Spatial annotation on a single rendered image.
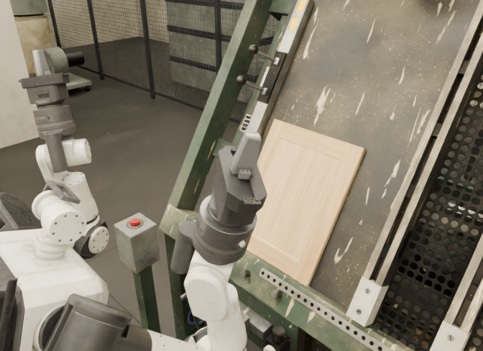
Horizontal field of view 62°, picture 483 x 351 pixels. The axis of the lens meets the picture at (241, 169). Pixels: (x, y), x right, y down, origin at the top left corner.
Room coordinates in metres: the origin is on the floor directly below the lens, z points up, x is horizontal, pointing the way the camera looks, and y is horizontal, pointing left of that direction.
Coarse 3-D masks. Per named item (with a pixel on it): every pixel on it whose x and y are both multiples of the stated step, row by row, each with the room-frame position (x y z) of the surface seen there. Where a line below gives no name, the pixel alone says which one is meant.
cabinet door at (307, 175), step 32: (288, 128) 1.36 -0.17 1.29; (288, 160) 1.28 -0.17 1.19; (320, 160) 1.22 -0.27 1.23; (352, 160) 1.15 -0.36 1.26; (288, 192) 1.21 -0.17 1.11; (320, 192) 1.15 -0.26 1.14; (288, 224) 1.14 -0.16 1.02; (320, 224) 1.08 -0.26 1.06; (288, 256) 1.06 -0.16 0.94; (320, 256) 1.02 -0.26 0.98
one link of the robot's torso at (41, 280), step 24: (0, 240) 0.61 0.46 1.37; (24, 240) 0.63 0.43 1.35; (0, 264) 0.53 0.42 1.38; (24, 264) 0.55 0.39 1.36; (48, 264) 0.57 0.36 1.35; (72, 264) 0.58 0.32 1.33; (0, 288) 0.47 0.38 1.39; (24, 288) 0.48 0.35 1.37; (48, 288) 0.50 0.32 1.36; (72, 288) 0.52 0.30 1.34; (96, 288) 0.54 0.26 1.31; (0, 312) 0.45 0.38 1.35; (24, 312) 0.45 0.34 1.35; (48, 312) 0.47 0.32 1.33; (0, 336) 0.42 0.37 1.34; (24, 336) 0.44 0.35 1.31; (48, 336) 0.44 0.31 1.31
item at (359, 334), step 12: (264, 276) 1.03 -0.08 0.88; (276, 276) 1.01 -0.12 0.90; (288, 288) 0.97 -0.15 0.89; (300, 300) 0.92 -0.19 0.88; (312, 300) 0.91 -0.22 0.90; (324, 312) 0.87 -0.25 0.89; (336, 324) 0.83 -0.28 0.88; (348, 324) 0.82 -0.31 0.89; (360, 336) 0.78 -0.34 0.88; (372, 348) 0.75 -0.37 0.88; (384, 348) 0.74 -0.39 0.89
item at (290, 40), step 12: (312, 0) 1.62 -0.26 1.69; (288, 24) 1.60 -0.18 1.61; (300, 24) 1.58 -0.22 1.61; (288, 36) 1.57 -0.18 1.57; (300, 36) 1.58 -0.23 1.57; (288, 48) 1.53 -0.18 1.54; (288, 60) 1.53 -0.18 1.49; (276, 84) 1.48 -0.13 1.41; (276, 96) 1.48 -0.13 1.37; (264, 108) 1.44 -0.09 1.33; (252, 120) 1.44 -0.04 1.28; (264, 120) 1.44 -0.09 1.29
